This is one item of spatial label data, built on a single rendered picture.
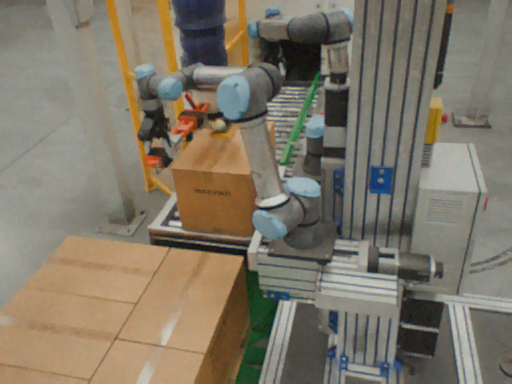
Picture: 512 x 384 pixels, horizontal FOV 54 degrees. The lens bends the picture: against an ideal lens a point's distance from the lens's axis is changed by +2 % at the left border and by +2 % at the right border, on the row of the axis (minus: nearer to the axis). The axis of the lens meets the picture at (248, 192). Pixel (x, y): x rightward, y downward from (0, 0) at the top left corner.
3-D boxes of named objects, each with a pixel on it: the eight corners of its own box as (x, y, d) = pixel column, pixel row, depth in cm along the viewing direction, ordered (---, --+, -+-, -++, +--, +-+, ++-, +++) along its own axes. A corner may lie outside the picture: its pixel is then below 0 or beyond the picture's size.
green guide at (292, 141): (316, 81, 437) (316, 71, 432) (328, 81, 434) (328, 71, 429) (279, 173, 309) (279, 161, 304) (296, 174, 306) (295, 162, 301)
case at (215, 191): (215, 174, 314) (208, 117, 292) (276, 179, 304) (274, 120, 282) (182, 231, 265) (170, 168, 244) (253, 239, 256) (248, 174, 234)
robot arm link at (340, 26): (325, 142, 218) (307, 13, 200) (352, 133, 224) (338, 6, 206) (341, 146, 208) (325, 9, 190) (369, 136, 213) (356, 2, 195)
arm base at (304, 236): (326, 225, 182) (327, 203, 177) (321, 251, 170) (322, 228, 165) (286, 221, 186) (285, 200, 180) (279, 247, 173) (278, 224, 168)
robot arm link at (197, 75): (294, 54, 150) (192, 56, 183) (271, 65, 143) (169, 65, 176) (300, 92, 155) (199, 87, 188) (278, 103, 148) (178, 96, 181)
